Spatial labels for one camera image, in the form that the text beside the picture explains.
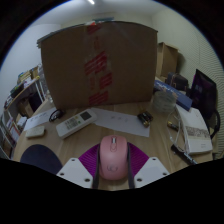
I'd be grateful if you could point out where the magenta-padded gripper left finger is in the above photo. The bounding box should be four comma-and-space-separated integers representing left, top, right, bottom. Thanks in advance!
56, 143, 101, 190

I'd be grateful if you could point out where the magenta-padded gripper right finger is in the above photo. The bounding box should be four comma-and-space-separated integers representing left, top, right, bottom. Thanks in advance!
126, 142, 171, 190

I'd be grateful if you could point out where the pink computer mouse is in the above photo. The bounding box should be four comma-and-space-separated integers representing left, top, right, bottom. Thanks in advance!
98, 134, 129, 181

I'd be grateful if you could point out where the dark blue round mouse pad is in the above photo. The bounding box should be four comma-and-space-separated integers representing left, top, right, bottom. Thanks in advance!
19, 143, 64, 175

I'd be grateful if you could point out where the black marker pen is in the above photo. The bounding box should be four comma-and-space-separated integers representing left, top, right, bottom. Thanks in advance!
170, 143, 198, 166

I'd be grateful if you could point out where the white air conditioner remote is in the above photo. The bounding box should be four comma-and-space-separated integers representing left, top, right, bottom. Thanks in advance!
55, 108, 98, 140

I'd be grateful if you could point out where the white book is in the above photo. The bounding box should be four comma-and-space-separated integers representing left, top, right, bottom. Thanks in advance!
175, 104, 214, 155

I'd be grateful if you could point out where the white paper sheet with writing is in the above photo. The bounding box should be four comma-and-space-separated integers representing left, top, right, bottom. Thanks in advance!
23, 107, 58, 132

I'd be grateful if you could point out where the blue flat box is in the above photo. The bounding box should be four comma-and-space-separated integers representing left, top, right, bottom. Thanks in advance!
153, 79, 194, 112

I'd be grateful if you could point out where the shelf unit with books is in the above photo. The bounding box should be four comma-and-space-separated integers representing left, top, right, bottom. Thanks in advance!
0, 64, 51, 159

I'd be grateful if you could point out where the black bag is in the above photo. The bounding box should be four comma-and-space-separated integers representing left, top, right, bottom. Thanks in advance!
189, 68, 219, 118

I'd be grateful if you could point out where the small brown cardboard box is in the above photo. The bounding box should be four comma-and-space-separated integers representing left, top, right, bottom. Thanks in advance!
155, 41, 180, 80

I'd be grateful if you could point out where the large brown cardboard box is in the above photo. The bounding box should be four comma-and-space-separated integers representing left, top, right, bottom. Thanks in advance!
36, 20, 159, 111

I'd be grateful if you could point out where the white cable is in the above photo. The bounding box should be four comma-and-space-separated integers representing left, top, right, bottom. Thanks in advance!
166, 111, 186, 152

